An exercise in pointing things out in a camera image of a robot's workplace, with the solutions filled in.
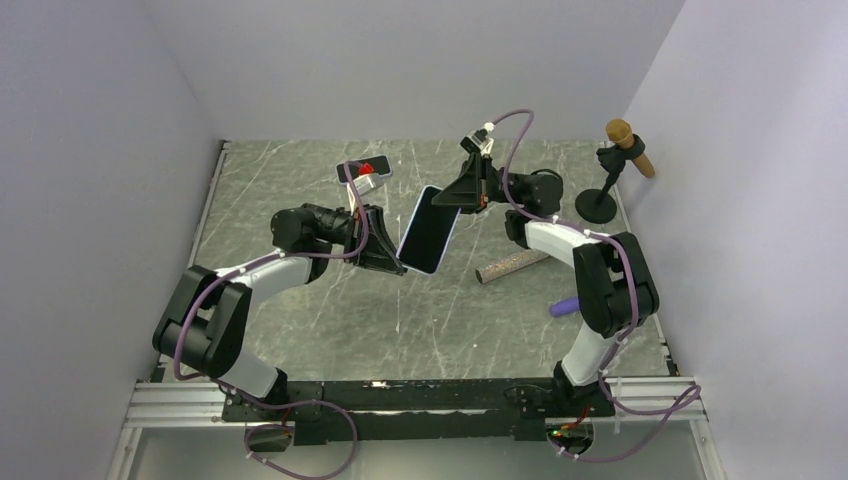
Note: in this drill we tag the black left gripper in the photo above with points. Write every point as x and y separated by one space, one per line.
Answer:
380 253

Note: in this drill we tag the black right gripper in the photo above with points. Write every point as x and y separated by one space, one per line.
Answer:
471 191

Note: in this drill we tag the black phone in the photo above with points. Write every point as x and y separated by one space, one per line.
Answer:
428 233
379 165

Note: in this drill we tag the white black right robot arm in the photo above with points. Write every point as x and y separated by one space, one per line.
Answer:
615 289

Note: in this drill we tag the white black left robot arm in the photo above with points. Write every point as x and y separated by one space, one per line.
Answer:
204 323

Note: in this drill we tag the black phone in lilac case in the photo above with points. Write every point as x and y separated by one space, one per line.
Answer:
379 165

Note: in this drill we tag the glitter rhinestone microphone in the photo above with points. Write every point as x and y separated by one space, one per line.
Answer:
509 265

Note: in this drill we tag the black round mic stand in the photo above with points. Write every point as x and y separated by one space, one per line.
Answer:
597 205

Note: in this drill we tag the purple microphone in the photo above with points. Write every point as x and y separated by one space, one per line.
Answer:
565 307

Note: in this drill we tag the gold microphone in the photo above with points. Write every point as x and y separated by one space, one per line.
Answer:
620 132

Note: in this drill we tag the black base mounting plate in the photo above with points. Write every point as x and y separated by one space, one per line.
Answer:
523 409

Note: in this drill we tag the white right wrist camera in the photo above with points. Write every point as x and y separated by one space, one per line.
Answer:
479 141

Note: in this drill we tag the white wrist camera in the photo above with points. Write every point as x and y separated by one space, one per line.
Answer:
366 181
479 141

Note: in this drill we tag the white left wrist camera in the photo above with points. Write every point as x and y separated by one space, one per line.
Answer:
366 181

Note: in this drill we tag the aluminium frame rail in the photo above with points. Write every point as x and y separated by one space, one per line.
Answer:
196 404

